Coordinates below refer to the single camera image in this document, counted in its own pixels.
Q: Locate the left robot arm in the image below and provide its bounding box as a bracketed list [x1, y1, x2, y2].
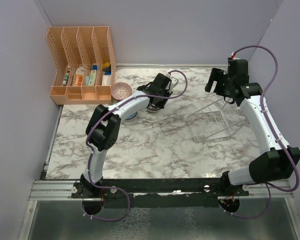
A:
[80, 73, 179, 198]

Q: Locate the orange plastic file organizer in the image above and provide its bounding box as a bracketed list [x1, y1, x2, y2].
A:
[46, 26, 117, 106]

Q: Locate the pink patterned bowl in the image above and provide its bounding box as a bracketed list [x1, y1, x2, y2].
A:
[110, 82, 133, 101]

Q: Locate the black mounting base rail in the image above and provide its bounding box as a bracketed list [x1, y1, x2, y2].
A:
[71, 178, 249, 209]

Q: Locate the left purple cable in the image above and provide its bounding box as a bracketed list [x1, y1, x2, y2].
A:
[81, 70, 189, 222]

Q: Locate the white wire dish rack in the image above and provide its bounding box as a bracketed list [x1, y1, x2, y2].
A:
[186, 99, 248, 143]

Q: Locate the dark blue patterned bowl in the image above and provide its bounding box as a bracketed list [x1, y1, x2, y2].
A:
[125, 112, 138, 121]

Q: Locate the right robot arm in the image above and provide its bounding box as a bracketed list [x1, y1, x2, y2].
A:
[204, 58, 300, 196]

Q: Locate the aluminium frame rail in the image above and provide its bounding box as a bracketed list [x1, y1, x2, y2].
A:
[29, 179, 83, 201]

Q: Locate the red floral bowl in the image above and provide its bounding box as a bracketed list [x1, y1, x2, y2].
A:
[147, 105, 161, 112]

